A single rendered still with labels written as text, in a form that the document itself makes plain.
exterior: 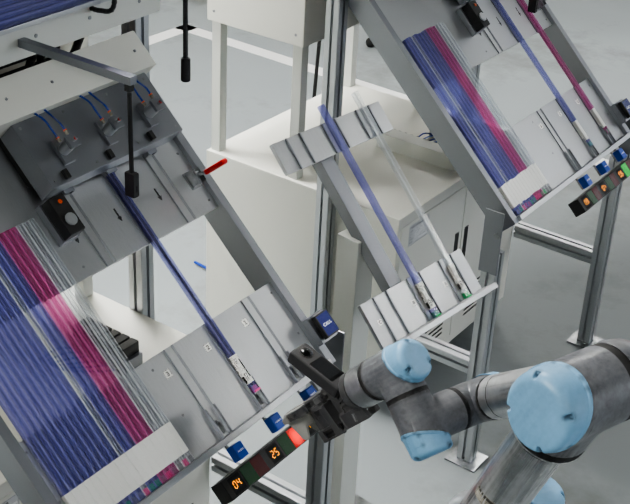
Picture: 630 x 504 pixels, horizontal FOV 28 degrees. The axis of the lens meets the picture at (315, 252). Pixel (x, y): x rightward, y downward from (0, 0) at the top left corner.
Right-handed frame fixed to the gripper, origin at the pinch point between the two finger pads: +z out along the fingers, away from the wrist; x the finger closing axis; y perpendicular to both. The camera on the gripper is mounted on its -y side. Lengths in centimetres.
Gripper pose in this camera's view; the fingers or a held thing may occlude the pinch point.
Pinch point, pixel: (286, 416)
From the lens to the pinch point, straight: 231.9
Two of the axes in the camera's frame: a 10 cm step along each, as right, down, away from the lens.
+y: 5.6, 8.3, -0.3
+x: 5.9, -3.7, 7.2
